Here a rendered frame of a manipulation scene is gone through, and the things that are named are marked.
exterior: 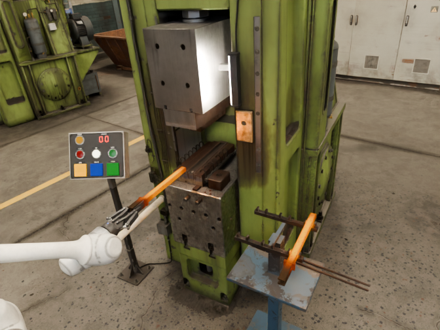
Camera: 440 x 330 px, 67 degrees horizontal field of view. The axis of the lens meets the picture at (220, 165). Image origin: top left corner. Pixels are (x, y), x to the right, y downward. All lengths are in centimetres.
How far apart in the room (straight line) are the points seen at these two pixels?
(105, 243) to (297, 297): 89
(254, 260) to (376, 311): 106
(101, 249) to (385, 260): 222
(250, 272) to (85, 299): 142
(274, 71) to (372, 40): 527
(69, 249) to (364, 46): 626
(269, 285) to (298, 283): 14
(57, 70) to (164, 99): 478
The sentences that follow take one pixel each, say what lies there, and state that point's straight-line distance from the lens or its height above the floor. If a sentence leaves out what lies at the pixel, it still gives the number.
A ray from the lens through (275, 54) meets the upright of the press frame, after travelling 161.
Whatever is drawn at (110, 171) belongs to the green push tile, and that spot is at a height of 100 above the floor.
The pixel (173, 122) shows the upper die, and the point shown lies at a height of 129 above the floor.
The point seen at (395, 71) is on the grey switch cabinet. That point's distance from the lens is 683.
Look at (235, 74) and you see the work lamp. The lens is 166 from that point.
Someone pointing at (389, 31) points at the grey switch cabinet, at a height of 92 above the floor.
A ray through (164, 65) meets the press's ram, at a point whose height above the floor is 160.
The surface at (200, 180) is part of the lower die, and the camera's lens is 191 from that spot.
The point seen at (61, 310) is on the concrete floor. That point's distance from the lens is 279.
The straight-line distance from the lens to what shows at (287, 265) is 140.
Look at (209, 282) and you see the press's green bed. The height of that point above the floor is 16.
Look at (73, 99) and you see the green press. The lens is 668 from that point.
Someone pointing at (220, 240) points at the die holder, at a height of 61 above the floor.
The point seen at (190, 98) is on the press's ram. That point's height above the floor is 144.
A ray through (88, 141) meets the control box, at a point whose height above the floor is 115.
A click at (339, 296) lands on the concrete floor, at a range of 259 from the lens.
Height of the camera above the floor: 197
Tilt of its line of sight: 30 degrees down
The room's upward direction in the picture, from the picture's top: 4 degrees counter-clockwise
